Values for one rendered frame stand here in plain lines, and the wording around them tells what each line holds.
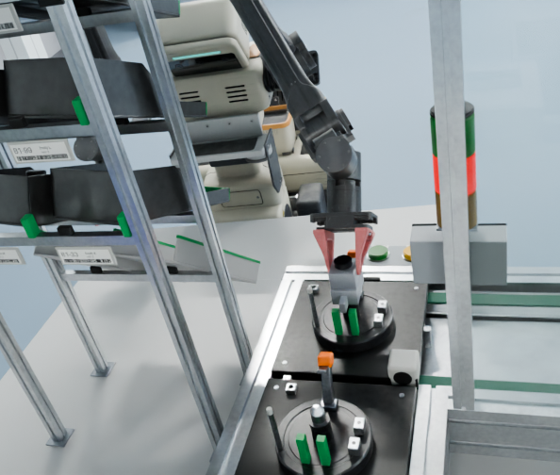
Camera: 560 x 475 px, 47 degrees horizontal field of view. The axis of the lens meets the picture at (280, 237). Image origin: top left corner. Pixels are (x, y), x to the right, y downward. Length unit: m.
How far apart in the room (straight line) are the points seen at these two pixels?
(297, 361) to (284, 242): 0.54
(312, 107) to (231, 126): 0.64
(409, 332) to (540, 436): 0.25
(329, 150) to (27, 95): 0.43
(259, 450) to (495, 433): 0.35
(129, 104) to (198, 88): 0.81
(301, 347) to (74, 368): 0.52
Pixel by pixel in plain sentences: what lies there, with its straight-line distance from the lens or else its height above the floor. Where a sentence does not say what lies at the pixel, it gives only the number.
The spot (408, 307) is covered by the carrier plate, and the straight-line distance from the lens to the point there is 1.17.
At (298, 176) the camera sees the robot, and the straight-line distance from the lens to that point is 2.08.
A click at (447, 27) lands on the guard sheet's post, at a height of 1.52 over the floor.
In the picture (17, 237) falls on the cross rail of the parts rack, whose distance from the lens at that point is 0.97.
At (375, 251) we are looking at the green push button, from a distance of 1.31.
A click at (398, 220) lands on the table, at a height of 0.86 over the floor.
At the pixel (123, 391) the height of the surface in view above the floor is 0.86.
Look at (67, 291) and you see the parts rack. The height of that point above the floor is 1.07.
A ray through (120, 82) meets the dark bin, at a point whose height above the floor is 1.48.
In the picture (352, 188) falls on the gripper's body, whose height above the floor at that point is 1.20.
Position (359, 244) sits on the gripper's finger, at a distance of 1.05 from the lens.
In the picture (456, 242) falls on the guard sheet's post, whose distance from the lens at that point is 0.82.
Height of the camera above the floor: 1.73
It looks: 33 degrees down
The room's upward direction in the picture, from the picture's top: 13 degrees counter-clockwise
